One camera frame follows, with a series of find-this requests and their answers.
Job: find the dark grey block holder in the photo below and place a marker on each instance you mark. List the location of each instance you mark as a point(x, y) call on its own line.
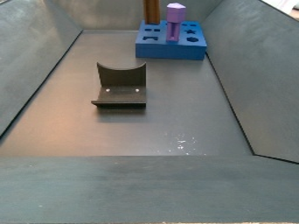
point(121, 87)

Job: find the orange arch block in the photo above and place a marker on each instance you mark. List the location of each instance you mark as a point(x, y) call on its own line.
point(152, 12)

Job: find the purple pentagon peg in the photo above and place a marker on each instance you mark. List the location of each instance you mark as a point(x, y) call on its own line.
point(174, 17)

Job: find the blue shape sorting board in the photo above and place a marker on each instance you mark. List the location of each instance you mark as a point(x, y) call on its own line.
point(150, 44)

